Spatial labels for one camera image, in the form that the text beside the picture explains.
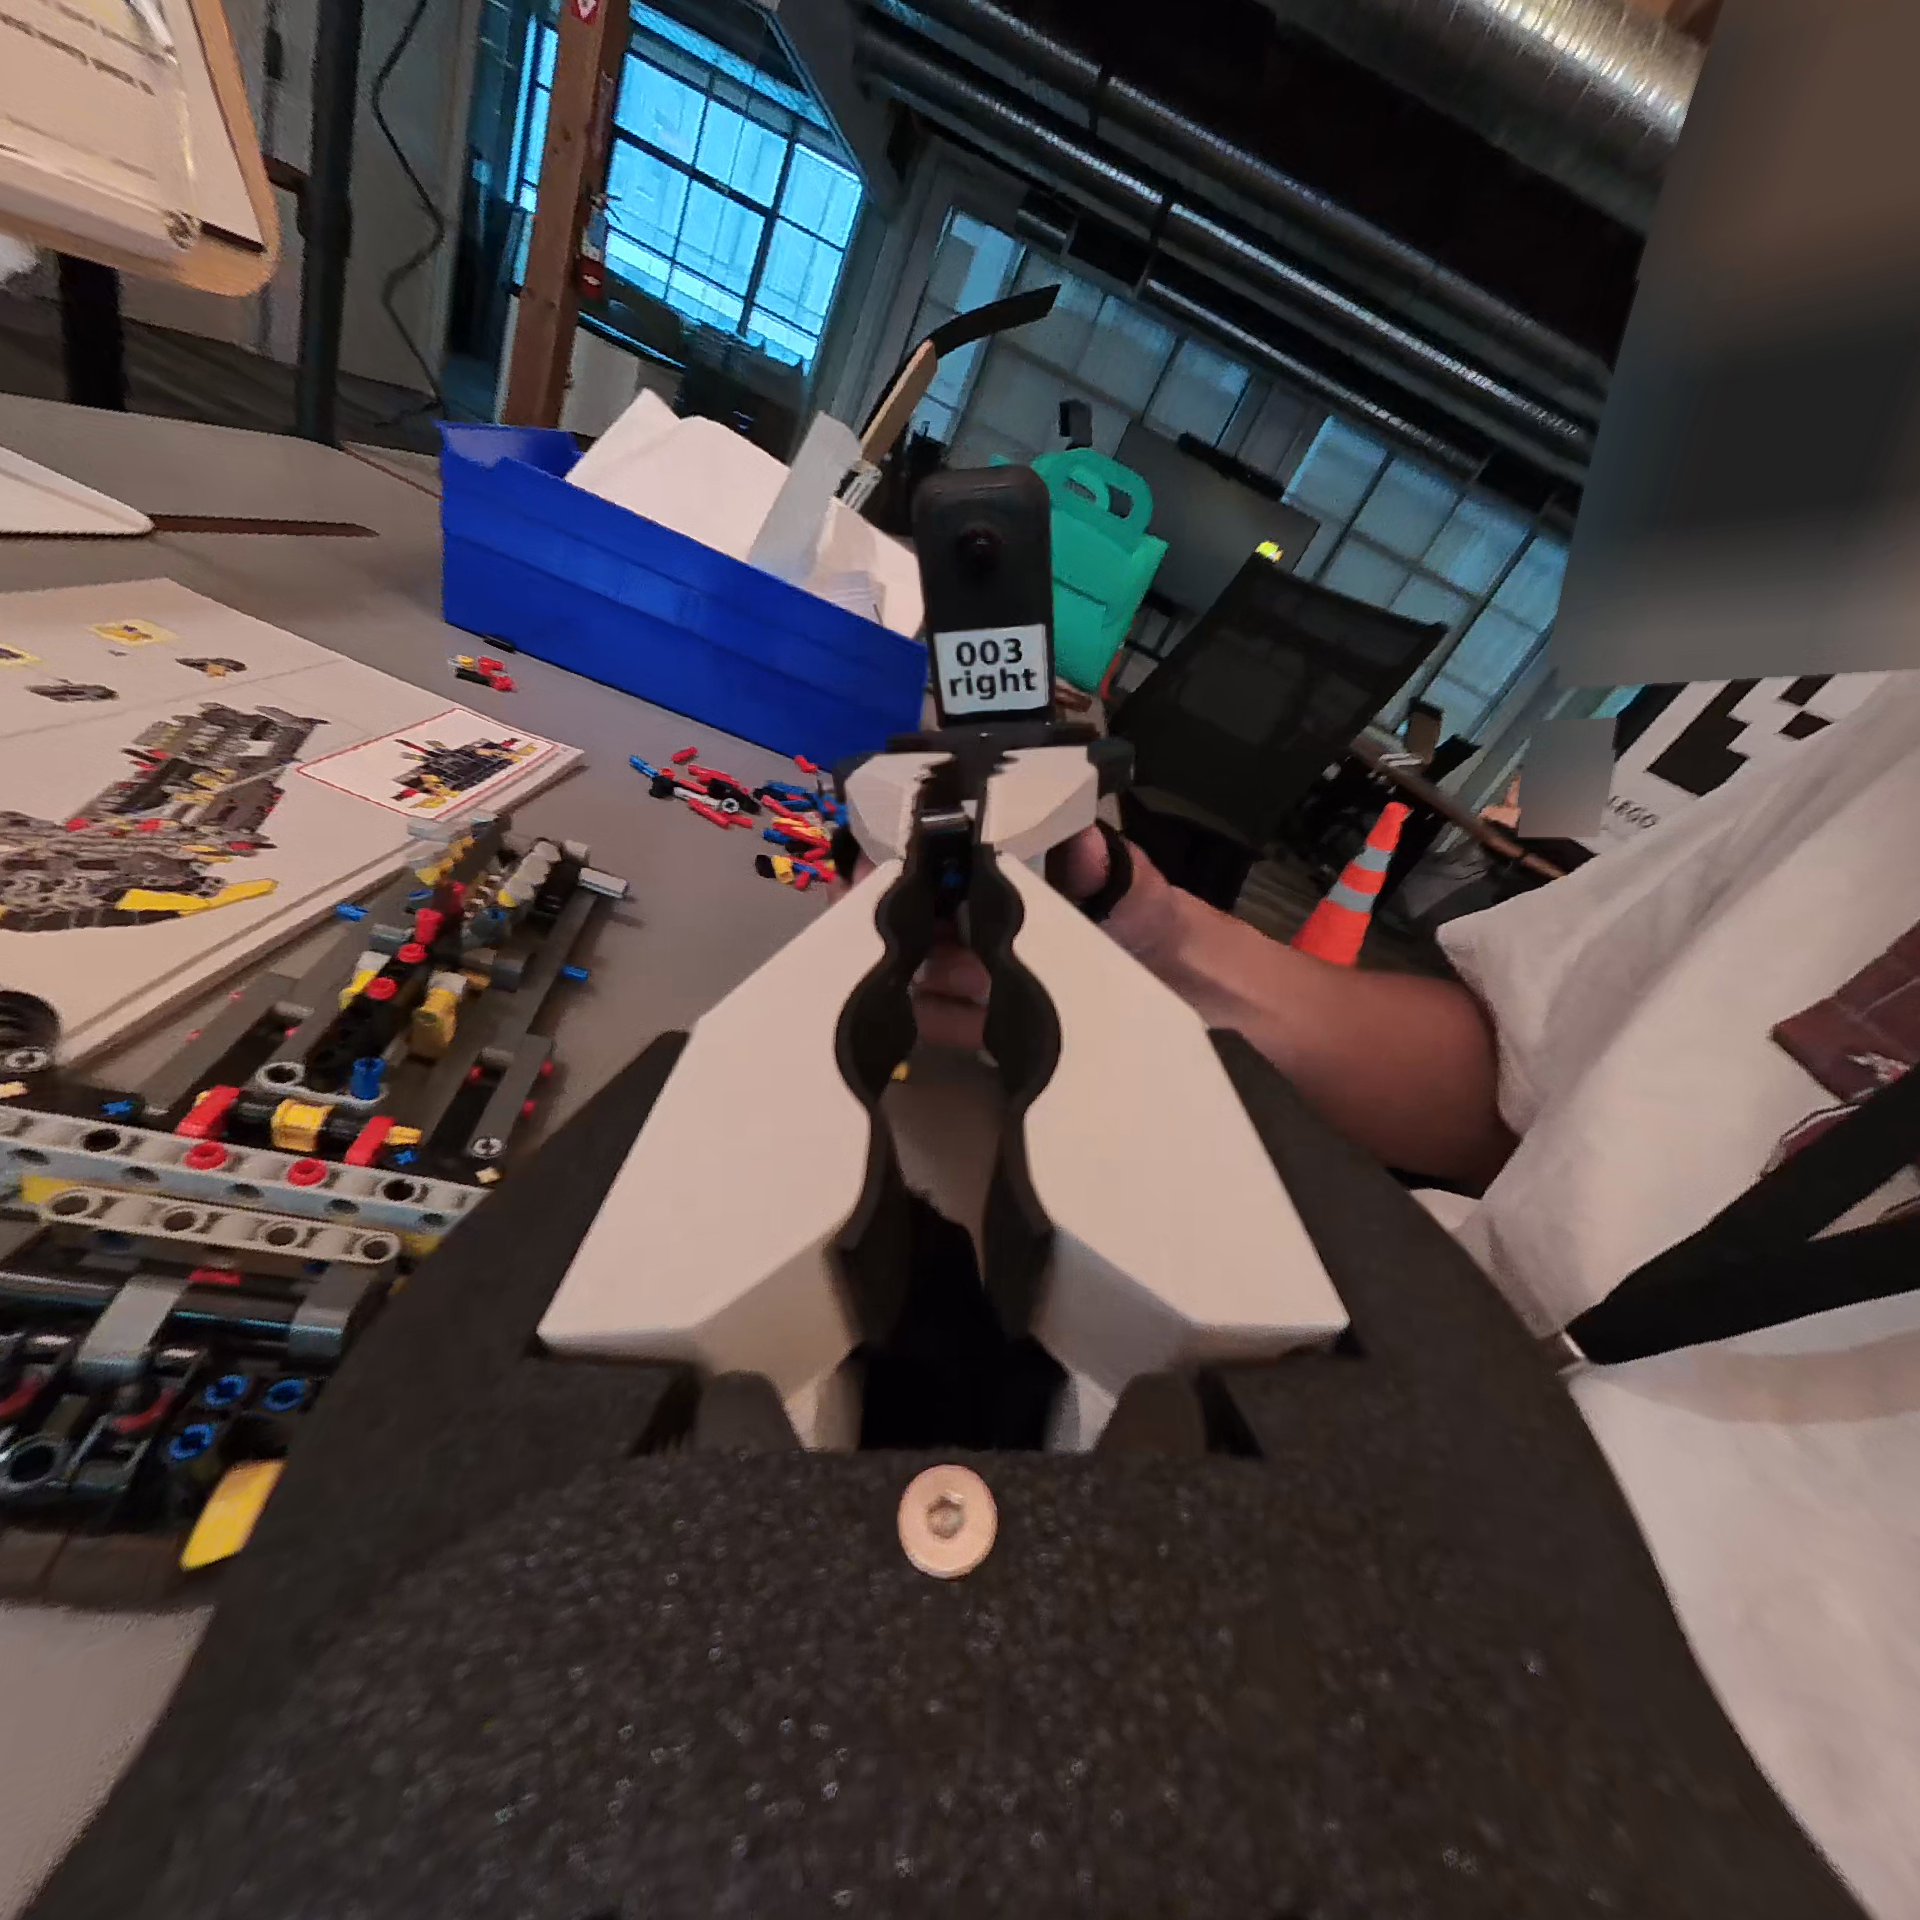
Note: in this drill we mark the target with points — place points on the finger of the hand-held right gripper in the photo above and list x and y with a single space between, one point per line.
892 809
1051 803

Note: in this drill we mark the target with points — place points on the white paper bags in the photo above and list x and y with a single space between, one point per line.
676 480

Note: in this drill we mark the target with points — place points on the lego instruction booklet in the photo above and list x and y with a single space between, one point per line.
226 704

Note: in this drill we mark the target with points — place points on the silver air duct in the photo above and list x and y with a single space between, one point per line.
1501 59

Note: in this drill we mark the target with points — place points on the wooden support beam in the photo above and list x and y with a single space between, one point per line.
563 210

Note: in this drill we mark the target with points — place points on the person's right hand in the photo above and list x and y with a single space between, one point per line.
1155 922

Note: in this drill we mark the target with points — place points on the pile of mixed lego pins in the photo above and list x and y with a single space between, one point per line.
765 809

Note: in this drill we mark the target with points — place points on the person's right forearm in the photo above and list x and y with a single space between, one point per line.
1350 1035

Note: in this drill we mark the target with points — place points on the orange traffic cone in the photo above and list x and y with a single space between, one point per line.
1350 902

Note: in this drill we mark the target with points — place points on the lego car chassis model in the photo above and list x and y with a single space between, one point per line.
301 1185

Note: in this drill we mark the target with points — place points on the black office chair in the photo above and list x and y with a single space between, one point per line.
1277 704

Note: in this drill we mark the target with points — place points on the white metal stand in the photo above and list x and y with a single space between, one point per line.
61 504

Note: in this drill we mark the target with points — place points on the blue plastic bin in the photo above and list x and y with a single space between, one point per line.
676 616

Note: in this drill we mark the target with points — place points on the small cluster of lego bushes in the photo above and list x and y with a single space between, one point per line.
483 670

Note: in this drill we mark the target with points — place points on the wooden instruction board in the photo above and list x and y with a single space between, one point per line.
120 119

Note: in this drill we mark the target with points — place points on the beige board on stand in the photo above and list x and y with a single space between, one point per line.
902 404

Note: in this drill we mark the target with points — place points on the black angled lego beam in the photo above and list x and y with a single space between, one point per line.
950 878

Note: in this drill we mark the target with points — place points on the black metal pole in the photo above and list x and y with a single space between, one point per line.
330 225

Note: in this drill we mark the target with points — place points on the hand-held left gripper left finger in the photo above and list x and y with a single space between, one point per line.
704 1200

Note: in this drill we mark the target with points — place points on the large grid window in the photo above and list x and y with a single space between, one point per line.
722 195

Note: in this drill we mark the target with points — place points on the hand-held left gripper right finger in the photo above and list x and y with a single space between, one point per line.
1202 1200

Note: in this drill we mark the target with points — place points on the green felt bag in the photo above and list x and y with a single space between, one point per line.
1102 570

